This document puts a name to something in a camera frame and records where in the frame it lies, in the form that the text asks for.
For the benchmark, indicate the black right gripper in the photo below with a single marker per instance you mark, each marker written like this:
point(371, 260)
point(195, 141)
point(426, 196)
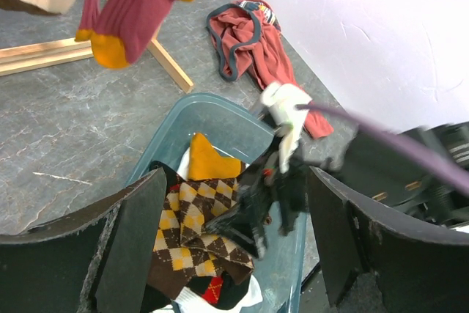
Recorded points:
point(261, 185)

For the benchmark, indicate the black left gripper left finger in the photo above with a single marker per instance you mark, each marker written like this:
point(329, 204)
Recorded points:
point(95, 259)

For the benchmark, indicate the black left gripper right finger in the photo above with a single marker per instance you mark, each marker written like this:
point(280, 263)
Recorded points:
point(416, 266)

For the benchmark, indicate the brown argyle sock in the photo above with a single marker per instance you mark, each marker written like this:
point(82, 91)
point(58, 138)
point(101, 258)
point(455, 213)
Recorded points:
point(190, 205)
point(174, 264)

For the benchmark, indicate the mustard yellow sock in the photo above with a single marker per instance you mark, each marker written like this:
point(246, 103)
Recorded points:
point(205, 163)

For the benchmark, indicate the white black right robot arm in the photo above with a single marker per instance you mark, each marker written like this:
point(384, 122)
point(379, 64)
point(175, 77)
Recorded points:
point(395, 173)

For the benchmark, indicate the blue translucent plastic basin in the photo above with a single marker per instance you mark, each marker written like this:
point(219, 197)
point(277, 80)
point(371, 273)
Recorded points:
point(233, 131)

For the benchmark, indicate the red garment pile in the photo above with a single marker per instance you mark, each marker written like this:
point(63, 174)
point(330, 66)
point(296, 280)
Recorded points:
point(247, 38)

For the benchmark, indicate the wooden clothes rack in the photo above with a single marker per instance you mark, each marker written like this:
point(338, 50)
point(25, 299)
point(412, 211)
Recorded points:
point(35, 56)

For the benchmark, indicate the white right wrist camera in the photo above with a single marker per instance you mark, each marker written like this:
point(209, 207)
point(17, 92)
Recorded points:
point(280, 100)

